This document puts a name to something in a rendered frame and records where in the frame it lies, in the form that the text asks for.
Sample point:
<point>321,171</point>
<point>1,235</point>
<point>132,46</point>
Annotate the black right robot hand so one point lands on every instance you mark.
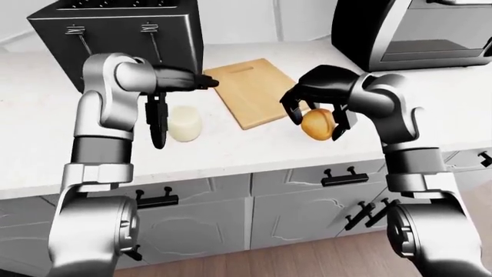
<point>326,82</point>

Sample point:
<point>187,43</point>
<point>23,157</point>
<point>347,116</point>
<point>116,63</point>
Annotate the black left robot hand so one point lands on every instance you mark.
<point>173,79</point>

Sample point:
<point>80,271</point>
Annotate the golden bread roll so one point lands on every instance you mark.
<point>318,124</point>

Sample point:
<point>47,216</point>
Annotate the wooden cutting board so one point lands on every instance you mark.
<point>251,91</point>

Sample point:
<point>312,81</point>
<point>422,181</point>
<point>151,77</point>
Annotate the cream white cup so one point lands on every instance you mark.
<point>184,123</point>

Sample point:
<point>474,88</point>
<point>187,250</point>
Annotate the black four-slot toaster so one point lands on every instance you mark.
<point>123,34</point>

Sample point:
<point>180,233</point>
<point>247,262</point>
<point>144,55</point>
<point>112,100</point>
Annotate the grey cabinet drawer front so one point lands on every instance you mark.
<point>319,177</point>
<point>184,191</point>
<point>471,160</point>

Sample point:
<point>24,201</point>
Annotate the black toaster oven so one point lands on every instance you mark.
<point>415,31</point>

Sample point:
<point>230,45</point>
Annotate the grey cabinet door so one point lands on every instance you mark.
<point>319,219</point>
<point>192,231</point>

